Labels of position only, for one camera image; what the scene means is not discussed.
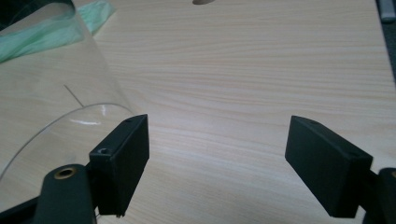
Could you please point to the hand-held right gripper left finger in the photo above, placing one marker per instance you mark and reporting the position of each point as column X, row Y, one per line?
column 120, row 165

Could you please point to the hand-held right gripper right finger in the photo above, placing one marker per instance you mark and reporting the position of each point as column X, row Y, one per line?
column 327, row 168

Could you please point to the clear plastic cup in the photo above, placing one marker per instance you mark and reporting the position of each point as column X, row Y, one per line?
column 46, row 87

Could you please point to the green plastic bag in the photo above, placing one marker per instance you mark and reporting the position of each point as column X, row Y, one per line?
column 97, row 14

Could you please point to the white metal stand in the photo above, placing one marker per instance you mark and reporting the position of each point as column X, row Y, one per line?
column 387, row 11

